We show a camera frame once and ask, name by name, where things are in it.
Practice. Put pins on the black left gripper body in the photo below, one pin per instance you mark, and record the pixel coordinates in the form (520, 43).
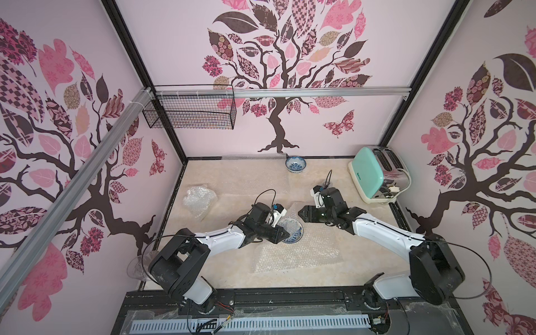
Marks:
(268, 232)

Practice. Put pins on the aluminium frame bar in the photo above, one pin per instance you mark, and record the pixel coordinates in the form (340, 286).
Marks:
(322, 92)
(34, 245)

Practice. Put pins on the blue white patterned bowl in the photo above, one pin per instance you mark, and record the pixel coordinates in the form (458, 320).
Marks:
(295, 164)

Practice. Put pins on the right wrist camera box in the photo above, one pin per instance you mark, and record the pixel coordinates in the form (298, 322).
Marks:
(316, 194)

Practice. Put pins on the blue yellow patterned bowl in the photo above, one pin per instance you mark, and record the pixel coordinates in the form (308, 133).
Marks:
(294, 228)

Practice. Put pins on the mint green toaster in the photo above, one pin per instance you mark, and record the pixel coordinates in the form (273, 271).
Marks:
(379, 175)

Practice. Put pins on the black wire wall basket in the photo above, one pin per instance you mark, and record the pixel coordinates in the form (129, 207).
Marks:
(212, 107)

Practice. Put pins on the aluminium frame bar left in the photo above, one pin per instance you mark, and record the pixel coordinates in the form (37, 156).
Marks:
(34, 245)

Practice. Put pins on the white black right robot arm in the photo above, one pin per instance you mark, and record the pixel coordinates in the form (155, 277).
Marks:
(434, 272)

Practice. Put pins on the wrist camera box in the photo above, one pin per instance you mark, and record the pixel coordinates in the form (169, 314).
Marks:
(279, 211)
(316, 194)

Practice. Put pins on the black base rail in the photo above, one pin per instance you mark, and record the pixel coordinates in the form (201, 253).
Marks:
(410, 315)

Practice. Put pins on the white slotted cable duct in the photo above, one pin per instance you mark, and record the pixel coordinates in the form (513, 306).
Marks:
(249, 324)

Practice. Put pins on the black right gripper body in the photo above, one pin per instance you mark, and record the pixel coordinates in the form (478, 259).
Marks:
(317, 211)

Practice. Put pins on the aluminium frame bar back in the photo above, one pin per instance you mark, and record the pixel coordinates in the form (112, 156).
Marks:
(322, 92)

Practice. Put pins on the clear plastic cup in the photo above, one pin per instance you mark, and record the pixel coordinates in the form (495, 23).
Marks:
(138, 268)

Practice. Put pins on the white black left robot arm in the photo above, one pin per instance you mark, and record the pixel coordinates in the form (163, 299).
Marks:
(177, 266)

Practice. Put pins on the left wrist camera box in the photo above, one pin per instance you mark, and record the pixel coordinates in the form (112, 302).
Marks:
(279, 211)

